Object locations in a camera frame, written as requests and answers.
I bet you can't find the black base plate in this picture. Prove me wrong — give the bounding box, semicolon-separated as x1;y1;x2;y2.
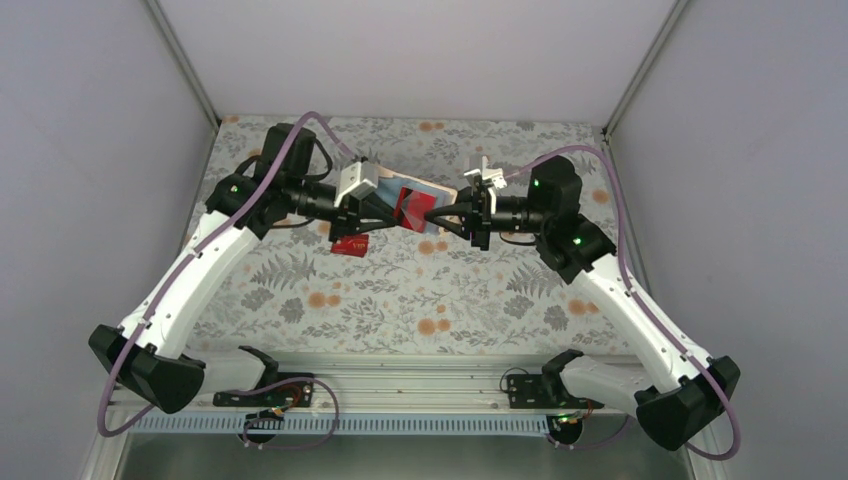
212;372;315;409
503;373;605;410

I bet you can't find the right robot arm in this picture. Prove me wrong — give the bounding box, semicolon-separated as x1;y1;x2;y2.
425;155;741;460

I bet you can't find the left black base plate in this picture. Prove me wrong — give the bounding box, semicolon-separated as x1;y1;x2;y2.
212;372;315;409

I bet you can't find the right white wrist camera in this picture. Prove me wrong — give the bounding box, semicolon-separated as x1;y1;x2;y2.
463;154;507;192

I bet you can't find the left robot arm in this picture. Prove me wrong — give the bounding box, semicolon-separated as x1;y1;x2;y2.
89;123;395;414

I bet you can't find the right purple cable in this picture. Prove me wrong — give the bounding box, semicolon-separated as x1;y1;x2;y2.
503;145;743;462

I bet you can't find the aluminium mounting rail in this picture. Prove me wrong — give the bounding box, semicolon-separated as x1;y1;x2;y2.
109;364;664;415

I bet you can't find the red credit card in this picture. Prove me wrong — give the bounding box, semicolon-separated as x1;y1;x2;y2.
330;234;369;258
394;187;437;233

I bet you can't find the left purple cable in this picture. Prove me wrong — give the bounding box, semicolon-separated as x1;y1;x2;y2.
97;111;359;452

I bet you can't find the purple cable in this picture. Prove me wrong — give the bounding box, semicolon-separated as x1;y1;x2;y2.
503;145;743;462
97;111;359;452

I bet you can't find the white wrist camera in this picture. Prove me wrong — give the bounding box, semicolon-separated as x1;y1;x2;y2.
333;159;379;208
463;154;507;192

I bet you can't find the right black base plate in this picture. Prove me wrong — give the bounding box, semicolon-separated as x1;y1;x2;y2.
503;373;605;410

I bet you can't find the floral patterned table mat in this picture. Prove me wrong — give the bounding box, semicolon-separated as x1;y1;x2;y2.
188;117;629;356

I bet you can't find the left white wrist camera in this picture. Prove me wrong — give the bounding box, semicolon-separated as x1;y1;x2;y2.
333;159;379;208

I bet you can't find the grey slotted cable duct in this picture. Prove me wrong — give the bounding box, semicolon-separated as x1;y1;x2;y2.
130;412;549;437

